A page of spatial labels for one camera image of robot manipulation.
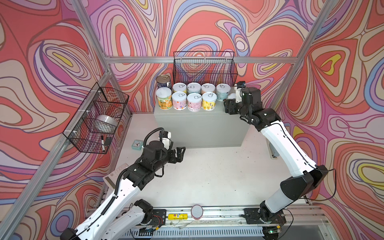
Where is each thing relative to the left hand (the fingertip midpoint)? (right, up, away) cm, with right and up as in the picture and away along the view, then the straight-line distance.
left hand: (180, 147), depth 73 cm
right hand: (+27, +21, +3) cm, 34 cm away
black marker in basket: (-38, +2, -1) cm, 38 cm away
